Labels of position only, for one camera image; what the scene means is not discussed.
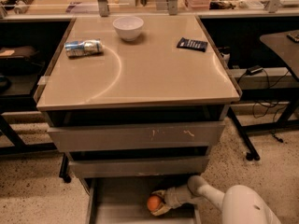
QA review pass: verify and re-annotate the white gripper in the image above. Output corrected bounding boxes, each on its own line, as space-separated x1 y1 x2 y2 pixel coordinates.
151 185 199 217

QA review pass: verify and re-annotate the orange fruit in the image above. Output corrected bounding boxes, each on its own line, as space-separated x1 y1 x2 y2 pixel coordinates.
147 195 163 212

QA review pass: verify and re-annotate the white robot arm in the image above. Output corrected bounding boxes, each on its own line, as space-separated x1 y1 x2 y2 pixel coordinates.
147 175 282 224

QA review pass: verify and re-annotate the open bottom grey drawer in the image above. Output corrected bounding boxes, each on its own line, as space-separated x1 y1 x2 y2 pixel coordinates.
85 175 202 224

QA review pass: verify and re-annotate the top grey drawer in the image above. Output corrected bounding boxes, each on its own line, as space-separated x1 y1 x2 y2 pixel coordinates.
48 121 224 152

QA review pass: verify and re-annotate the middle grey drawer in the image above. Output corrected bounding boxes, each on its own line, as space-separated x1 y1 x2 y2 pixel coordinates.
69 156 209 178

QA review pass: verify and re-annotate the grey drawer cabinet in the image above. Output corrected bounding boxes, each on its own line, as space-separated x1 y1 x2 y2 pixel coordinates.
33 14 243 224

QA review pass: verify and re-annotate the black power adapter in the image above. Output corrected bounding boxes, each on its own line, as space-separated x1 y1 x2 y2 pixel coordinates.
246 65 263 76

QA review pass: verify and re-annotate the dark blue snack packet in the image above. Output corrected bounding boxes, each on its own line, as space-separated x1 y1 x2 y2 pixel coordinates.
177 37 207 52

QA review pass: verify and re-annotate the crushed blue silver can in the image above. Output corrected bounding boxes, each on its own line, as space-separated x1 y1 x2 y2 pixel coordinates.
64 39 104 58

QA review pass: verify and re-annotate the white bowl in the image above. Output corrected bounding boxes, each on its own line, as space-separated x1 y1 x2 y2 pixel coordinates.
113 16 144 41

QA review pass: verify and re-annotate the dark round side table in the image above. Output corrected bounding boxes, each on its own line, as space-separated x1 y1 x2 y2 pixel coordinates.
260 30 299 80

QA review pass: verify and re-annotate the black table leg frame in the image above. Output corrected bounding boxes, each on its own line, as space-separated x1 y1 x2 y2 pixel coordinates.
228 103 299 161

